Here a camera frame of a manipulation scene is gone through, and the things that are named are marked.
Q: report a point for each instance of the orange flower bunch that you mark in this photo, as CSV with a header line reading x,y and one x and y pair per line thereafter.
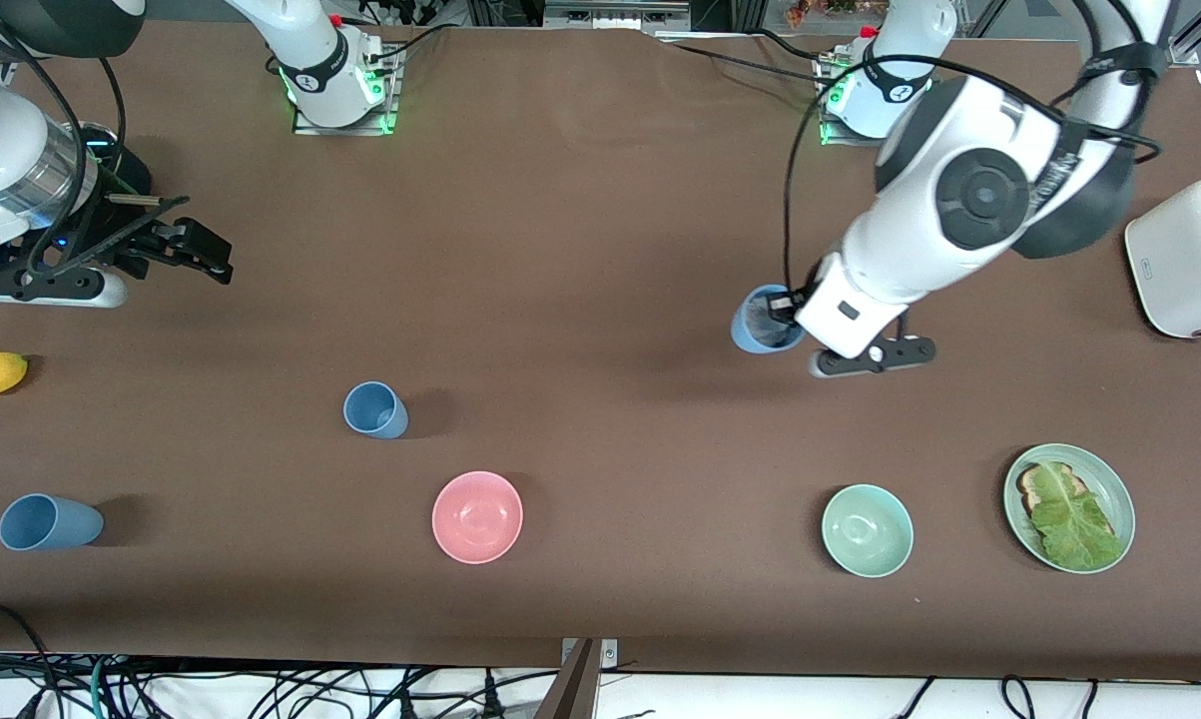
x,y
805,12

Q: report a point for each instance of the dark blue saucepan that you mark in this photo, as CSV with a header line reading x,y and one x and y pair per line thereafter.
x,y
133,172

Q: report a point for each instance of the green lettuce leaf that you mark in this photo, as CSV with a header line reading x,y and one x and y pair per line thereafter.
x,y
1074,524

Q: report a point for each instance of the mint green bowl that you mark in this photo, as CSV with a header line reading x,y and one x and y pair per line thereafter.
x,y
868,531

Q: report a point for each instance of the silver aluminium corner rail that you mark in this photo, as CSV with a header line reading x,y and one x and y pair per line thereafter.
x,y
1184,52

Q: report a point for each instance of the dark metal pole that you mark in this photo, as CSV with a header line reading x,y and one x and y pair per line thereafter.
x,y
572,694

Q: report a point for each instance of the white toaster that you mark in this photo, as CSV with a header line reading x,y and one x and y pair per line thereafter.
x,y
1184,270

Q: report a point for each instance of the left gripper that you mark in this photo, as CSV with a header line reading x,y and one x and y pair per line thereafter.
x,y
786,305

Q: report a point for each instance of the silver aluminium frame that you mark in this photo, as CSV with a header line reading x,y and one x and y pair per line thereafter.
x,y
615,15

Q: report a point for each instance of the green plate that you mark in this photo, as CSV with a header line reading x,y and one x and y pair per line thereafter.
x,y
1119,499

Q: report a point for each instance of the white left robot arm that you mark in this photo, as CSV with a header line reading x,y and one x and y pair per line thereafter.
x,y
979,190

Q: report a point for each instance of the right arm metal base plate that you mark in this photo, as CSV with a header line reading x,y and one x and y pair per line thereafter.
x,y
345,130

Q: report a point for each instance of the toast slice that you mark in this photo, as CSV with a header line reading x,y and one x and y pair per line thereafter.
x,y
1029,491

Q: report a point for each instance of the silver table edge bracket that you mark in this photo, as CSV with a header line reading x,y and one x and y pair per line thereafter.
x,y
610,654

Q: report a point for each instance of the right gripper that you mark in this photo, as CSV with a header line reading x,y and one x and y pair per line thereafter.
x,y
129,200

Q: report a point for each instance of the glass pot lid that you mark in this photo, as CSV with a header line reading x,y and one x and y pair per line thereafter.
x,y
101,142

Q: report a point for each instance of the pink bowl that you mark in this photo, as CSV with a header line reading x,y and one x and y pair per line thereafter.
x,y
477,517

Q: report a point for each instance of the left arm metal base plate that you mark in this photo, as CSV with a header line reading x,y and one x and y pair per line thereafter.
x,y
845,140

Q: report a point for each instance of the tall blue cup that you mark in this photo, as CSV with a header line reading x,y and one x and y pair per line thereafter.
x,y
56,524

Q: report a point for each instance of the short blue cup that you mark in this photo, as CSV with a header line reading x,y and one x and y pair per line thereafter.
x,y
378,414
748,338

